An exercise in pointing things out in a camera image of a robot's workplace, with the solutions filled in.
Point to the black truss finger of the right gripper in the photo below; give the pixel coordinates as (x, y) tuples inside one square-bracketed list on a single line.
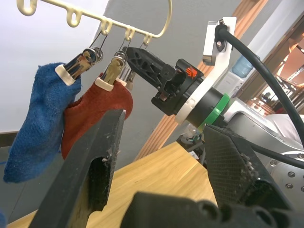
[(147, 64)]

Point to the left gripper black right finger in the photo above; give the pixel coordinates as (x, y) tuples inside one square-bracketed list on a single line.
[(228, 166)]

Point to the blue water dispenser bottle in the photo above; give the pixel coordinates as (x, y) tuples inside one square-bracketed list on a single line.
[(242, 67)]

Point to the red sock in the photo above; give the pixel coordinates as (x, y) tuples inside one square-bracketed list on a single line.
[(95, 107)]

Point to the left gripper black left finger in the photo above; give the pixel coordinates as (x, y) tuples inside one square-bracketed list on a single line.
[(71, 171)]

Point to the cream clip hanger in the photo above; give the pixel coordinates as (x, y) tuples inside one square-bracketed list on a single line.
[(114, 23)]

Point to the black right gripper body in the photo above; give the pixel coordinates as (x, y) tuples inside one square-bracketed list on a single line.
[(180, 92)]

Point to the metal clip with cream tip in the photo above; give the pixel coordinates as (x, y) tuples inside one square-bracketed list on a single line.
[(114, 71), (79, 63), (128, 78)]

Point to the white water dispenser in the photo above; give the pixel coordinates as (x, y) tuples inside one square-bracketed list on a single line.
[(234, 83)]

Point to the blue sock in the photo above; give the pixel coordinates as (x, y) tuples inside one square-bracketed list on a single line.
[(40, 114)]

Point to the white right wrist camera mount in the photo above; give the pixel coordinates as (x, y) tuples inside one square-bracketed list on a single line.
[(213, 78)]

